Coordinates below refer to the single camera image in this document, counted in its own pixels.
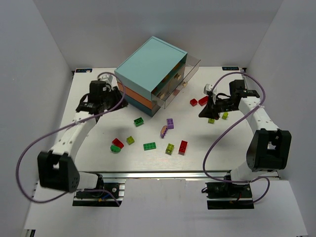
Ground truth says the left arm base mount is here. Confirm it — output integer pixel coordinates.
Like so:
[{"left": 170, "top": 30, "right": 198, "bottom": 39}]
[{"left": 72, "top": 174, "right": 125, "bottom": 207}]

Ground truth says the blue label sticker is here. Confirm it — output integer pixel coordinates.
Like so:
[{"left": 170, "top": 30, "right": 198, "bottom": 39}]
[
  {"left": 222, "top": 66, "right": 239, "bottom": 71},
  {"left": 75, "top": 68, "right": 92, "bottom": 73}
]

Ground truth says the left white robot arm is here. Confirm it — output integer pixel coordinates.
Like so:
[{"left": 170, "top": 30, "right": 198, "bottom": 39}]
[{"left": 38, "top": 79, "right": 128, "bottom": 193}]

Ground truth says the green 2x4 lego brick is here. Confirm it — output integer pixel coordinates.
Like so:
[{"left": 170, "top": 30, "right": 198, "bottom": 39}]
[{"left": 143, "top": 142, "right": 157, "bottom": 151}]

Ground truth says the dark green 2x2 lego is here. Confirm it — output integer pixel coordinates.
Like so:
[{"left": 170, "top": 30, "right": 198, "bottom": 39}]
[{"left": 134, "top": 117, "right": 144, "bottom": 127}]

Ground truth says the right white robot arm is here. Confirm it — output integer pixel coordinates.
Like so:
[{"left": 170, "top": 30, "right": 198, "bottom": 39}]
[{"left": 199, "top": 79, "right": 292, "bottom": 184}]

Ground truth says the small red lego brick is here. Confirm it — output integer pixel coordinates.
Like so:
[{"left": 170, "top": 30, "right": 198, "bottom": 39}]
[{"left": 190, "top": 99, "right": 198, "bottom": 107}]

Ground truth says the purple curved patterned lego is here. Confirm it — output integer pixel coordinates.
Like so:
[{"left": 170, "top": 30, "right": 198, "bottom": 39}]
[{"left": 160, "top": 125, "right": 168, "bottom": 138}]

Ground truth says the lime 2x3 lego right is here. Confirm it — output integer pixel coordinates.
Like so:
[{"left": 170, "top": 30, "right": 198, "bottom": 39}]
[{"left": 208, "top": 118, "right": 215, "bottom": 124}]

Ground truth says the lime 2x2 lego left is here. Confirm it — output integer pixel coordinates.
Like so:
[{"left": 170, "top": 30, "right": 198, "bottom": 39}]
[{"left": 126, "top": 136, "right": 135, "bottom": 145}]

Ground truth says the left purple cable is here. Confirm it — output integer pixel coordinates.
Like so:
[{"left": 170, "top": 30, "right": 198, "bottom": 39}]
[{"left": 15, "top": 72, "right": 127, "bottom": 207}]

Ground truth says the green rounded lego piece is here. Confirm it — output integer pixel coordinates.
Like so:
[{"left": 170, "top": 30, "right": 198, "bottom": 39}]
[{"left": 110, "top": 145, "right": 121, "bottom": 153}]

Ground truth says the teal orange drawer cabinet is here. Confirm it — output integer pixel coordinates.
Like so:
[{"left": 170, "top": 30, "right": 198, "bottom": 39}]
[{"left": 115, "top": 37, "right": 188, "bottom": 117}]

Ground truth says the wrist white camera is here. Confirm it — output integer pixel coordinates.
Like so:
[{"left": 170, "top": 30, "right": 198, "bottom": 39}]
[
  {"left": 203, "top": 84, "right": 217, "bottom": 95},
  {"left": 97, "top": 73, "right": 113, "bottom": 91}
]

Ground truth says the lime patterned lego centre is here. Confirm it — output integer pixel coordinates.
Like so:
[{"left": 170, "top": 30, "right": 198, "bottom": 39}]
[{"left": 165, "top": 143, "right": 174, "bottom": 155}]

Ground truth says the red long lego brick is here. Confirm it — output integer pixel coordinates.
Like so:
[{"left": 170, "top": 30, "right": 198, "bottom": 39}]
[{"left": 198, "top": 96, "right": 208, "bottom": 106}]

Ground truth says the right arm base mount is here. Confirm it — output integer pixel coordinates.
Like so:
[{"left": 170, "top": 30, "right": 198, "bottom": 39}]
[{"left": 201, "top": 171, "right": 254, "bottom": 210}]

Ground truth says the red 2x3 lego brick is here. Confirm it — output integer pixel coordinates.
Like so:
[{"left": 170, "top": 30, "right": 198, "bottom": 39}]
[{"left": 178, "top": 140, "right": 188, "bottom": 155}]

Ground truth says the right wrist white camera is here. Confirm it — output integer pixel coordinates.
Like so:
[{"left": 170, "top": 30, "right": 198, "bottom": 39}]
[{"left": 203, "top": 84, "right": 217, "bottom": 95}]

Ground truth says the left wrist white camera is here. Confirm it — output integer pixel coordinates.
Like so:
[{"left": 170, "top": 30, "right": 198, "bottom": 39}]
[{"left": 97, "top": 73, "right": 113, "bottom": 91}]

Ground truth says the red curved lego piece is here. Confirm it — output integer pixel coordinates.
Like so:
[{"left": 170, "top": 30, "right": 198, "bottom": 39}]
[{"left": 112, "top": 138, "right": 124, "bottom": 149}]

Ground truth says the right blue label sticker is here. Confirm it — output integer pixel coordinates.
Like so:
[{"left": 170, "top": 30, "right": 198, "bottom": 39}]
[{"left": 222, "top": 66, "right": 239, "bottom": 71}]

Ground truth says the small lime lego right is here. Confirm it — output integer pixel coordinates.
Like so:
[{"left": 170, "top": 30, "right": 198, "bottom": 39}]
[{"left": 222, "top": 112, "right": 229, "bottom": 120}]

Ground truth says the left blue label sticker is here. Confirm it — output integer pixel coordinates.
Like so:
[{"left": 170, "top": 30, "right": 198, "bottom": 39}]
[{"left": 75, "top": 68, "right": 92, "bottom": 73}]

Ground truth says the purple 2x3 lego brick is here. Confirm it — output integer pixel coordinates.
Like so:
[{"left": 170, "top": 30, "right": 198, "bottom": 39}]
[{"left": 166, "top": 118, "right": 174, "bottom": 129}]

